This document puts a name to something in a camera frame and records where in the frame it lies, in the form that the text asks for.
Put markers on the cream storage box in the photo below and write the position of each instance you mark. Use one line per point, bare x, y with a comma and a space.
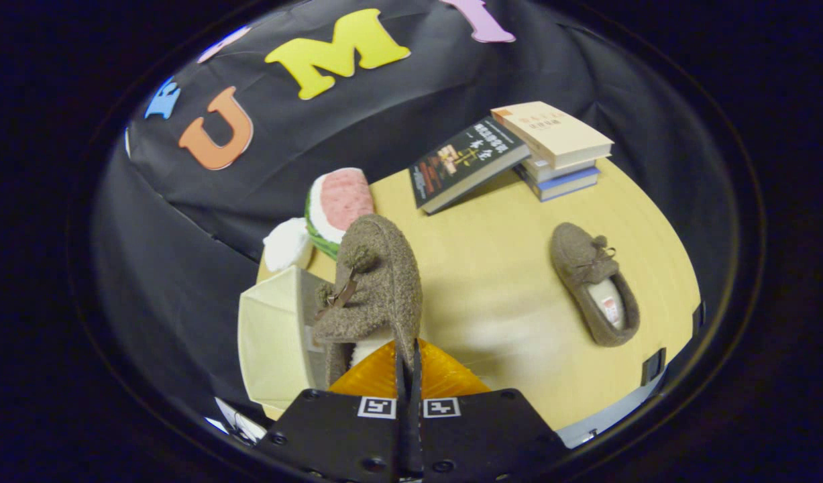
273, 335

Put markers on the black cover book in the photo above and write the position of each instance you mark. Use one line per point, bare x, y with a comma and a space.
461, 161

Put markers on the white paper sheet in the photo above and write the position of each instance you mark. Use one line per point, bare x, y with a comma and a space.
240, 422

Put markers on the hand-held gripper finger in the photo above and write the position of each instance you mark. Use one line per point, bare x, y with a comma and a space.
402, 436
416, 436

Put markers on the white plush toy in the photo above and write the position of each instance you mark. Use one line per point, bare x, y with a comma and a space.
287, 245

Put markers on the cream cover book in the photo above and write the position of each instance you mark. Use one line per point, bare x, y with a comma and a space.
552, 131

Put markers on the blue softcover book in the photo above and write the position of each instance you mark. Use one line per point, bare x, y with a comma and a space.
565, 188

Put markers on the black backdrop cloth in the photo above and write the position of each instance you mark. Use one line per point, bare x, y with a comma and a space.
183, 268

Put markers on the grey-blue book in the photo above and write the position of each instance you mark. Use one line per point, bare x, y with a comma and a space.
545, 171

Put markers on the watermelon slice plush toy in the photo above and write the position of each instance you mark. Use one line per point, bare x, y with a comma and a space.
341, 198

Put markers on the brown fuzzy moccasin shoe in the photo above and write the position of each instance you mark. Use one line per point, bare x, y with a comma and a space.
579, 258
377, 282

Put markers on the black table clamp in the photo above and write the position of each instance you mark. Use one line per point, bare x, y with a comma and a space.
653, 367
698, 318

